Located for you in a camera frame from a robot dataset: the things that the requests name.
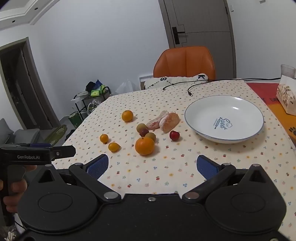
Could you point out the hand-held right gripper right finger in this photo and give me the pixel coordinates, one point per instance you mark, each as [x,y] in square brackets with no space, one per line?
[207,168]

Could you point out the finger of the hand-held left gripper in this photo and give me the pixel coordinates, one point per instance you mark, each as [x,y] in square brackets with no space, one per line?
[60,153]
[40,145]

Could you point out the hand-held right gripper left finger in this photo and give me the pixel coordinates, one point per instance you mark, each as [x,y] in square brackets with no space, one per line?
[98,166]

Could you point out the small orange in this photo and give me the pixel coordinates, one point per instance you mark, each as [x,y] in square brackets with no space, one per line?
[104,138]
[114,147]

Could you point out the small red fruit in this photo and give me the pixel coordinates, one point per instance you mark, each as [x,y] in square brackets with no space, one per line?
[174,135]

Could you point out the large orange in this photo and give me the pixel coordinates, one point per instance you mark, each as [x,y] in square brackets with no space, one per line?
[144,146]

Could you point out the white plate with blue rim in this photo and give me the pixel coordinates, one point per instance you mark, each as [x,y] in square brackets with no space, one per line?
[208,115]

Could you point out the dark red passion fruit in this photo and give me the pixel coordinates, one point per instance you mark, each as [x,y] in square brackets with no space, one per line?
[144,132]

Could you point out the green and red plum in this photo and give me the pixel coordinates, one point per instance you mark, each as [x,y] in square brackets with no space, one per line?
[141,127]

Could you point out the medium orange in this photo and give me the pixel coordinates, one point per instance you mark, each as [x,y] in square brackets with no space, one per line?
[127,115]

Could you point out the pale orange pomelo segment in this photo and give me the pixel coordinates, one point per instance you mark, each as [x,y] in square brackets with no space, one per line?
[170,121]

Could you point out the pink pomelo segment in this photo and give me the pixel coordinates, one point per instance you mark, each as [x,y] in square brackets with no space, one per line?
[156,121]

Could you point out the person's left hand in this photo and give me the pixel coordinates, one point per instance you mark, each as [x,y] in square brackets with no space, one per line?
[18,186]

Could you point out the yellow green bag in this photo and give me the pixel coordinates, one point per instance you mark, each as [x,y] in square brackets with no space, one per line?
[56,134]

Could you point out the grey sofa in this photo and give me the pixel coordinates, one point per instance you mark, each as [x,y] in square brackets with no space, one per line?
[20,135]

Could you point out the green carton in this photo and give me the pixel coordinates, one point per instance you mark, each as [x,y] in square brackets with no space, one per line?
[74,119]

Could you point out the dotted cream tablecloth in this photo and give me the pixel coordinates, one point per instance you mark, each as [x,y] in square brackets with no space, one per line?
[161,171]

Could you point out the black metal rack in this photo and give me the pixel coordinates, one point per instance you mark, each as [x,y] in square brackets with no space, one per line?
[79,104]

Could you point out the dark wooden door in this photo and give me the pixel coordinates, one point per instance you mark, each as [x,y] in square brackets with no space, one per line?
[13,92]

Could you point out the green box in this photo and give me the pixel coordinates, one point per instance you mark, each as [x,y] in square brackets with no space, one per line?
[95,92]

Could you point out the black cloth bundle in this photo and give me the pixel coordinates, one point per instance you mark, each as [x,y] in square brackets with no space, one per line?
[90,87]

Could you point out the green packet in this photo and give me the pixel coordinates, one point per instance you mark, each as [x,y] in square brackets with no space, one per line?
[104,89]

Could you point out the blue bag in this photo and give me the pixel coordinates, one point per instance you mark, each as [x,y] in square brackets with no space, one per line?
[99,83]

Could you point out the white plastic bag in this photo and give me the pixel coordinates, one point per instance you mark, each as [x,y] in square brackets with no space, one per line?
[124,87]

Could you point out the orange red table mat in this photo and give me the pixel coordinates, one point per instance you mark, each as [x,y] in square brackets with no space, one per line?
[266,92]

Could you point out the white cushion with black letters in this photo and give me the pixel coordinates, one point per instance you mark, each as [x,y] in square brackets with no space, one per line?
[157,83]

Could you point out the white panel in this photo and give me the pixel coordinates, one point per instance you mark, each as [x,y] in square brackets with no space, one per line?
[145,80]

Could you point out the patterned tissue box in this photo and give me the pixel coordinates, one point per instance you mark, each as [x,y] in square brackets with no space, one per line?
[285,97]

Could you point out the orange chair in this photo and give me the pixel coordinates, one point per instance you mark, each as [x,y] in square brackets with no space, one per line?
[185,62]

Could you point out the clear glass cup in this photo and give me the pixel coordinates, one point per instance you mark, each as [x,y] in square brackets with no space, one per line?
[288,70]

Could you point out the grey door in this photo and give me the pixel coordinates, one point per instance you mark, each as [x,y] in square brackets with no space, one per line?
[203,23]

